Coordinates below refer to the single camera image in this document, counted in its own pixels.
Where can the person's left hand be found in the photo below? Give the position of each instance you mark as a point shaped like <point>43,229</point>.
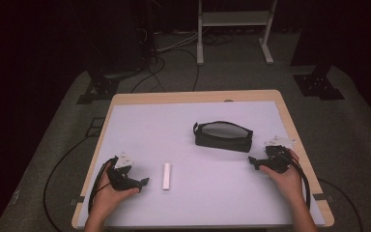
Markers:
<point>108,199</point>

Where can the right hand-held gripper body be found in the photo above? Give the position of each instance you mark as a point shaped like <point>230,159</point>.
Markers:
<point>276,159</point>

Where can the black zip pouch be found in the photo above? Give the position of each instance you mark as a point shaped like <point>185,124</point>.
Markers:
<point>222,141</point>

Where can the white metal stand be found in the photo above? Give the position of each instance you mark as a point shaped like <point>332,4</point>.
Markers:
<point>235,18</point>

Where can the white table mat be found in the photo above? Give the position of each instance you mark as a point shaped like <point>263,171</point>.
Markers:
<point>174,129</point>

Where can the black stand base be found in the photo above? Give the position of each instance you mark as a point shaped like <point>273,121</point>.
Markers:
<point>99,88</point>
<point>319,85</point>

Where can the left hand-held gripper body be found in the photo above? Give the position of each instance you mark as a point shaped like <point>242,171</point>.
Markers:
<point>120,179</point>

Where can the black tape piece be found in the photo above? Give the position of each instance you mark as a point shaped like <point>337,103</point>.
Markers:
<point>77,200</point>
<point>319,196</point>

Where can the white eraser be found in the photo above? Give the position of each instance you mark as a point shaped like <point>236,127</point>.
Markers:
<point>166,176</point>

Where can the person's right hand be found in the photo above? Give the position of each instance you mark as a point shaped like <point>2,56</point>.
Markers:
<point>288,182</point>

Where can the dark equipment rack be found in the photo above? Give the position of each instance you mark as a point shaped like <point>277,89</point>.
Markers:
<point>119,38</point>

